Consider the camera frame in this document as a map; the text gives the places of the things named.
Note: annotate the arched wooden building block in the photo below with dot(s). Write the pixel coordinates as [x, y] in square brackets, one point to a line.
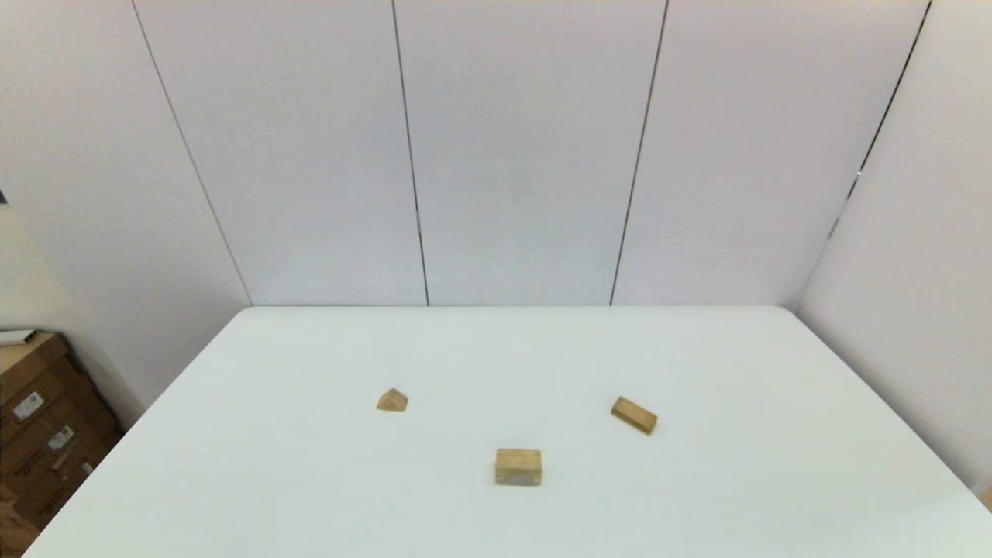
[518, 465]

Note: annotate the rectangular wooden building block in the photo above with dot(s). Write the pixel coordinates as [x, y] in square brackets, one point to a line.
[634, 415]

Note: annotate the triangular wooden building block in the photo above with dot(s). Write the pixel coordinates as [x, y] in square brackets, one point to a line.
[392, 401]

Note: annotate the brown cardboard box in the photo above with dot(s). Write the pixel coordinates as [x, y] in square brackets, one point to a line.
[46, 500]
[31, 372]
[54, 446]

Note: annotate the flat white object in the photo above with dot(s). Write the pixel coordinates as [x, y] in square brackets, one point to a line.
[15, 337]

